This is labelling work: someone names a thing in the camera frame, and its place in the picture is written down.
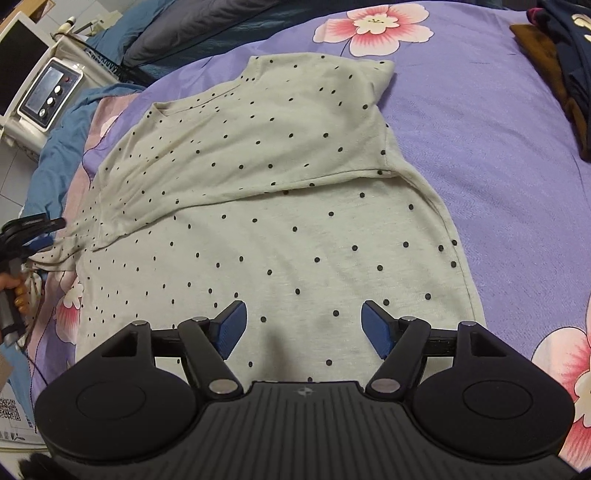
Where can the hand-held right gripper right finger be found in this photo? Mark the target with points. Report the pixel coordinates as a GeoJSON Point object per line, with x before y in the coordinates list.
{"type": "Point", "coordinates": [376, 330]}

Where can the blue quilt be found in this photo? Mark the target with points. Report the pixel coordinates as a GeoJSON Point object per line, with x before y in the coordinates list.
{"type": "Point", "coordinates": [60, 147]}

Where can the printed white paper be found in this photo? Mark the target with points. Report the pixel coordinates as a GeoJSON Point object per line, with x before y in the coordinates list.
{"type": "Point", "coordinates": [11, 410]}

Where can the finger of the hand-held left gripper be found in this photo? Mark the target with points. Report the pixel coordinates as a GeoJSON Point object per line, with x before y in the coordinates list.
{"type": "Point", "coordinates": [44, 242]}
{"type": "Point", "coordinates": [34, 224]}

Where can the purple floral bedsheet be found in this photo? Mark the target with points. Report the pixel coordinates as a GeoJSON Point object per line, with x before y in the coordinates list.
{"type": "Point", "coordinates": [508, 184]}

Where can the cream polka dot shirt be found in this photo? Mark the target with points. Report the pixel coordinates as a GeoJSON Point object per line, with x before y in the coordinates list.
{"type": "Point", "coordinates": [277, 230]}

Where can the white framed monitor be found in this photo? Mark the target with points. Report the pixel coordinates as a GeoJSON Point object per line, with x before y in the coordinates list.
{"type": "Point", "coordinates": [21, 60]}

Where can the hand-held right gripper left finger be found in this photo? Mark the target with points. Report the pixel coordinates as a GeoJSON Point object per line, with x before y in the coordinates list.
{"type": "Point", "coordinates": [231, 330]}

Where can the person's left hand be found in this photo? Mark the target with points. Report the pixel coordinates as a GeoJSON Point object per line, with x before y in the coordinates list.
{"type": "Point", "coordinates": [19, 295]}

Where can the white device with buttons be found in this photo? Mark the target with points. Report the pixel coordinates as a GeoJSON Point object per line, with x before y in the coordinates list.
{"type": "Point", "coordinates": [51, 94]}

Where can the brown garment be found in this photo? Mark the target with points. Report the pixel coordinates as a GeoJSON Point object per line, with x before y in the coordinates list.
{"type": "Point", "coordinates": [542, 55]}

